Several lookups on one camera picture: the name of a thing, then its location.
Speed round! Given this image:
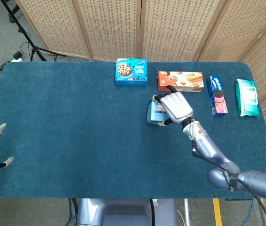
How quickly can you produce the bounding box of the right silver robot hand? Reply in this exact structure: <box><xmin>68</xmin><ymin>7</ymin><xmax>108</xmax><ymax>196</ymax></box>
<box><xmin>152</xmin><ymin>85</ymin><xmax>194</xmax><ymax>127</ymax></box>

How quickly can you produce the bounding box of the small light blue speaker box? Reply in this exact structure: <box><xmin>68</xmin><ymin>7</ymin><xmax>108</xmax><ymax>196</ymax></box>
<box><xmin>146</xmin><ymin>98</ymin><xmax>169</xmax><ymax>125</ymax></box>

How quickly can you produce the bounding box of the orange wafer biscuit box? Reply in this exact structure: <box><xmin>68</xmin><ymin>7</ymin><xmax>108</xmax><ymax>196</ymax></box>
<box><xmin>157</xmin><ymin>71</ymin><xmax>205</xmax><ymax>93</ymax></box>

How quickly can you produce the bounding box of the dark blue sandwich cookie box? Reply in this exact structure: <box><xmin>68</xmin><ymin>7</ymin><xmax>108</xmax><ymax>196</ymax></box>
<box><xmin>206</xmin><ymin>75</ymin><xmax>228</xmax><ymax>118</ymax></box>

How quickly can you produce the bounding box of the blue chocolate chip cookie box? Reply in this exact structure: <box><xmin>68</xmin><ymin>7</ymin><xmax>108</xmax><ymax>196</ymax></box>
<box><xmin>114</xmin><ymin>58</ymin><xmax>148</xmax><ymax>87</ymax></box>

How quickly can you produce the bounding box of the green wet wipes pack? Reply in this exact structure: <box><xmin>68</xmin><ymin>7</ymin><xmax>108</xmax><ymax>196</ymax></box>
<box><xmin>234</xmin><ymin>78</ymin><xmax>260</xmax><ymax>118</ymax></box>

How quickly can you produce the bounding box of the teal blue table cloth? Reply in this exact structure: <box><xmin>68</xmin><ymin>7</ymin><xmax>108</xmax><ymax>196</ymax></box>
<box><xmin>0</xmin><ymin>60</ymin><xmax>266</xmax><ymax>200</ymax></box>

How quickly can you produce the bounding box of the white power strip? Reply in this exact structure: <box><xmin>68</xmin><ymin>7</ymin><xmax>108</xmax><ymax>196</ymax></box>
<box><xmin>10</xmin><ymin>52</ymin><xmax>24</xmax><ymax>62</ymax></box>

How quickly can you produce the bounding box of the wooden woven folding screen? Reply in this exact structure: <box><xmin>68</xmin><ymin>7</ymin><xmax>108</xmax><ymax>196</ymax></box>
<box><xmin>15</xmin><ymin>0</ymin><xmax>266</xmax><ymax>226</ymax></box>

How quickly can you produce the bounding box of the metal table leg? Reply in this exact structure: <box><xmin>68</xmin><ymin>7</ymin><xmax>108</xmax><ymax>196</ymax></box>
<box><xmin>184</xmin><ymin>199</ymin><xmax>191</xmax><ymax>226</ymax></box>

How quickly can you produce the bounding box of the grey robot torso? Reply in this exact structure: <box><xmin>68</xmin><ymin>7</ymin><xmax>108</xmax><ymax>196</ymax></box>
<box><xmin>75</xmin><ymin>198</ymin><xmax>178</xmax><ymax>226</ymax></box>

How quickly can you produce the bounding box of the black tripod stand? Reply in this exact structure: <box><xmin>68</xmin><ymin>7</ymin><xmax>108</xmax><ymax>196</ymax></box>
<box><xmin>0</xmin><ymin>0</ymin><xmax>65</xmax><ymax>62</ymax></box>

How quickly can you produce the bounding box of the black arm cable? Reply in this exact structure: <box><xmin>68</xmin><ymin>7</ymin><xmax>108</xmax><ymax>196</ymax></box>
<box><xmin>189</xmin><ymin>134</ymin><xmax>266</xmax><ymax>226</ymax></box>

